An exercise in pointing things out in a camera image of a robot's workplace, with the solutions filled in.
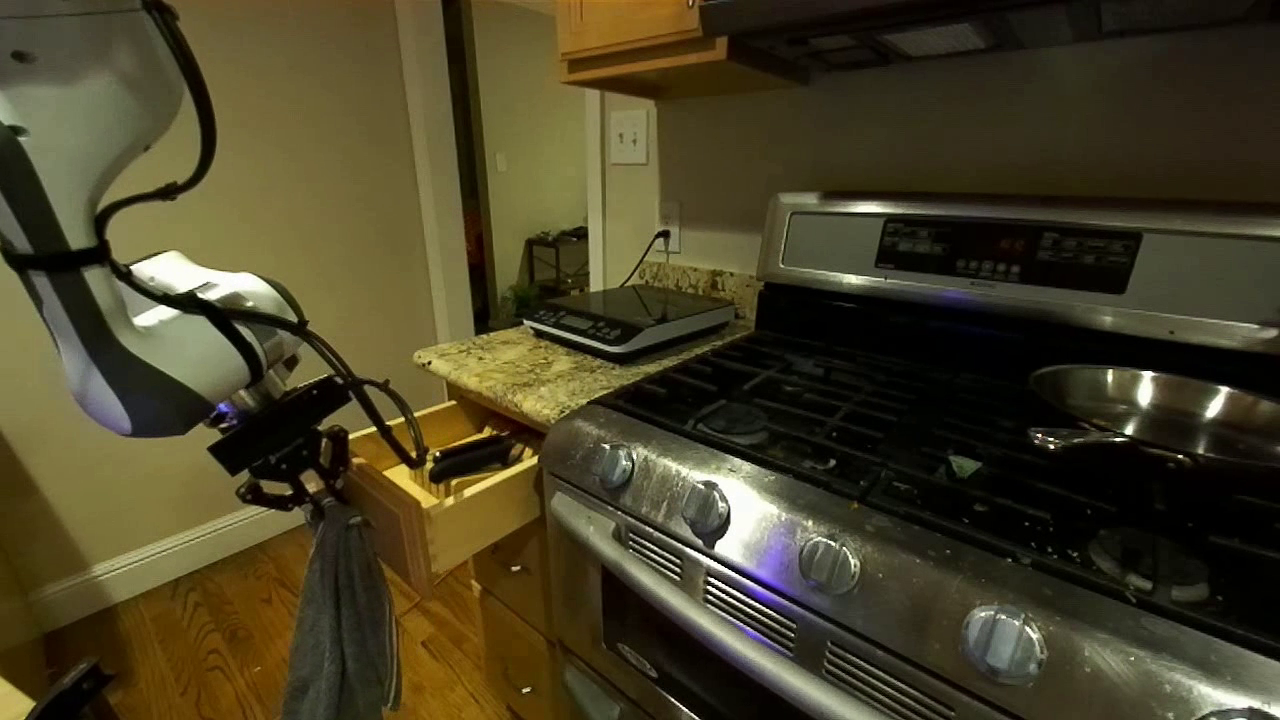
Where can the stainless steel frying pan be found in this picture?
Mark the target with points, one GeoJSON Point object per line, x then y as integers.
{"type": "Point", "coordinates": [1162, 412]}

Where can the white door frame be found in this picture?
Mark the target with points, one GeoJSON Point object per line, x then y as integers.
{"type": "Point", "coordinates": [435, 159]}

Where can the black utensils in drawer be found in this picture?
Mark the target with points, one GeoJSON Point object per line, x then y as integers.
{"type": "Point", "coordinates": [471, 456]}

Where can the wooden lower cabinet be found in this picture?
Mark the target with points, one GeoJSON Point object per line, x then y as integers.
{"type": "Point", "coordinates": [509, 585]}

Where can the white baseboard trim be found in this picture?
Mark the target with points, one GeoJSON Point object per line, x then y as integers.
{"type": "Point", "coordinates": [148, 566]}

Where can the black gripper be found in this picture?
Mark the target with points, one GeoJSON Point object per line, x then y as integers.
{"type": "Point", "coordinates": [288, 455]}

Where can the black range hood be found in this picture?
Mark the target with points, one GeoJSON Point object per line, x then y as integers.
{"type": "Point", "coordinates": [819, 38]}

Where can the grey striped cloth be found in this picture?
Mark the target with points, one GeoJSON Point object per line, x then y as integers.
{"type": "Point", "coordinates": [341, 659]}

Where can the granite countertop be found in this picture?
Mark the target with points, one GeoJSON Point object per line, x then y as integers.
{"type": "Point", "coordinates": [541, 383]}

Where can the stainless steel gas stove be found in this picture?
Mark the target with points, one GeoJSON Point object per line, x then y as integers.
{"type": "Point", "coordinates": [842, 513]}

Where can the white light switch plate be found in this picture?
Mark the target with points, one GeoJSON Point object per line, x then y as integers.
{"type": "Point", "coordinates": [625, 138]}

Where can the wooden cabinet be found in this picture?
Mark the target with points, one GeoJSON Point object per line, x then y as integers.
{"type": "Point", "coordinates": [657, 51]}
{"type": "Point", "coordinates": [509, 585]}

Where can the dark wire basket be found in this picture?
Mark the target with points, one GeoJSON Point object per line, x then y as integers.
{"type": "Point", "coordinates": [557, 261]}

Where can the wooden upper cabinet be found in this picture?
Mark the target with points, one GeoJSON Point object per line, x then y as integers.
{"type": "Point", "coordinates": [657, 51]}

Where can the white wall outlet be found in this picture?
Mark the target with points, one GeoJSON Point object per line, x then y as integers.
{"type": "Point", "coordinates": [671, 237]}

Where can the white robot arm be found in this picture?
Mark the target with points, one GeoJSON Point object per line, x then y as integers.
{"type": "Point", "coordinates": [157, 344]}

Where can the wooden top drawer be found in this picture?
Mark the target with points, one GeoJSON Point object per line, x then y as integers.
{"type": "Point", "coordinates": [427, 529]}

